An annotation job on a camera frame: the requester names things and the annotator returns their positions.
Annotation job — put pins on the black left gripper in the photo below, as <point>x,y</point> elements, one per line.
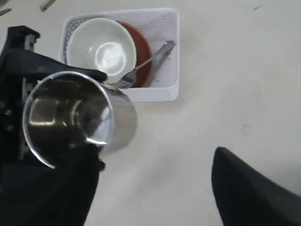
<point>23,63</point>

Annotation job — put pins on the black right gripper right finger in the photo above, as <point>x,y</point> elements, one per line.
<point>244,197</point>

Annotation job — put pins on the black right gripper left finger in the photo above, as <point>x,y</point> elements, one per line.
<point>39,196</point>

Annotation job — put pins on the shiny steel cup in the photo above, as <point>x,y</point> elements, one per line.
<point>68,111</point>

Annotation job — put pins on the cream ceramic bowl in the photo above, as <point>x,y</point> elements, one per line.
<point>102,44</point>

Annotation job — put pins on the steel fork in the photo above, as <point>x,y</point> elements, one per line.
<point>130,78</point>

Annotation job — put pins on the brown red plate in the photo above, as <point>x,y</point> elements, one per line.
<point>143,52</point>

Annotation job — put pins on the white woven plastic basket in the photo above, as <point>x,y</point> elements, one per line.
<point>157,25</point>

